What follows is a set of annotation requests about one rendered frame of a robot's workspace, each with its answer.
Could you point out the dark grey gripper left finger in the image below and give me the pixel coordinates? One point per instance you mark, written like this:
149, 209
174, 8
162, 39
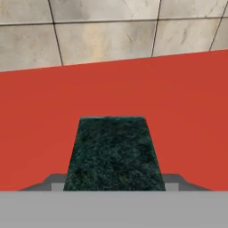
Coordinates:
52, 183

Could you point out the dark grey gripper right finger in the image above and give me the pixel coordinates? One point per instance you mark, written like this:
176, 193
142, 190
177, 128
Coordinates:
177, 183

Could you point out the dark green sponge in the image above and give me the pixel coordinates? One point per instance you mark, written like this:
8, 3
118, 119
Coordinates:
114, 154

